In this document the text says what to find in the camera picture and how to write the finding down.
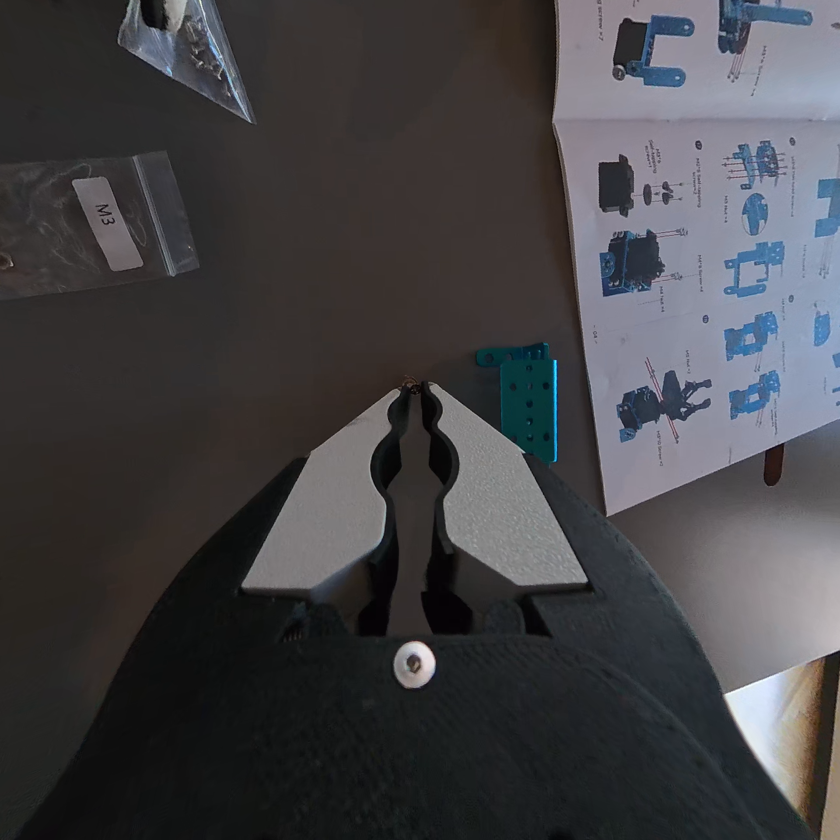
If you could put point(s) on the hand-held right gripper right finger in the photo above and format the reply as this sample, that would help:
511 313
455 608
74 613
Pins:
512 525

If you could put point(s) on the blue metal U bracket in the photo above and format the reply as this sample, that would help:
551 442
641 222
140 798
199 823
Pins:
528 407

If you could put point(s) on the white label zip bag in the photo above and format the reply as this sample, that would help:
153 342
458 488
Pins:
98 216

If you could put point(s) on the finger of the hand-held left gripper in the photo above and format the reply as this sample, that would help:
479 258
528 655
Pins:
174 13

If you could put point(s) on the white assembly instruction booklet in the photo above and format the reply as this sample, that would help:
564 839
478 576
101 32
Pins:
689 197

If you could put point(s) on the small brass nut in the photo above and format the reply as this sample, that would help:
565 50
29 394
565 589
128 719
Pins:
411 386

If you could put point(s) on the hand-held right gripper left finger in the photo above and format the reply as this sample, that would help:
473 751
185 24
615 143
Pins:
315 525

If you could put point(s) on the pointed clear zip bag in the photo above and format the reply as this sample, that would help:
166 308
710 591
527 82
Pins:
197 59

